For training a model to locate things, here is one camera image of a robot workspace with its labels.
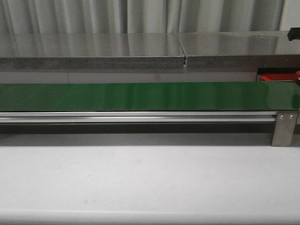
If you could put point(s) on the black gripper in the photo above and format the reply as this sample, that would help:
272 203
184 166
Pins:
294 33

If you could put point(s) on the red mushroom push button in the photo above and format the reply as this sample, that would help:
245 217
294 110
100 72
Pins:
298 77

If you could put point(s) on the red plastic tray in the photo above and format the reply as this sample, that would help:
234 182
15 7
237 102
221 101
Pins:
279 77

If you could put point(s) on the green conveyor belt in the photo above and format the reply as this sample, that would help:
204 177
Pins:
161 96

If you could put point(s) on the right steel counter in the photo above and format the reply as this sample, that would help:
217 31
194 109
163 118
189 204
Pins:
249 49

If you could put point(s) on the steel counter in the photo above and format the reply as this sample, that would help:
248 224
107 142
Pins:
83 51
249 49

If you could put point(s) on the left steel counter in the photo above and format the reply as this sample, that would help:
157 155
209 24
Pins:
83 51

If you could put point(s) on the grey curtain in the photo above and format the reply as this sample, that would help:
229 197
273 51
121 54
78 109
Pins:
138 16

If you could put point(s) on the steel conveyor support bracket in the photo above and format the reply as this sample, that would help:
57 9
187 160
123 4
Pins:
284 128

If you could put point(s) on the aluminium conveyor side rail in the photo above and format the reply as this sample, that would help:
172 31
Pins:
120 117

